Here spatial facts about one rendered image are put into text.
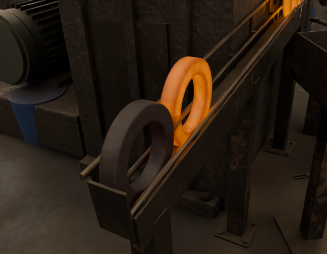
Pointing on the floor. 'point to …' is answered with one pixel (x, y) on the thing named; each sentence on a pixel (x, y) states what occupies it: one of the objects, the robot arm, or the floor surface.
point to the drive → (36, 73)
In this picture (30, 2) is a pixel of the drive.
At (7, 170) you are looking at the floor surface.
